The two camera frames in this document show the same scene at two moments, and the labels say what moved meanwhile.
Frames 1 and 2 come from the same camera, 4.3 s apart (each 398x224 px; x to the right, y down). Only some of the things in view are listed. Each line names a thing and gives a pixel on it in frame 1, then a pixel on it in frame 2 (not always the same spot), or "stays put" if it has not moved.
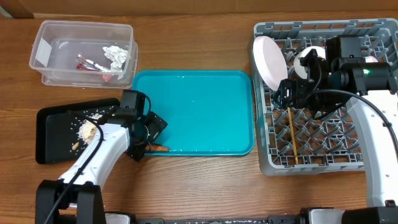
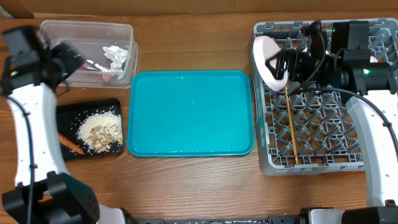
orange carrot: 156,147 -> 70,144
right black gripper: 298,87 -> 296,61
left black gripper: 155,124 -> 68,61
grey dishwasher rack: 289,140 stays put
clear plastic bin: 84,55 stays put
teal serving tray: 208,112 stays put
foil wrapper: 118,56 stays put
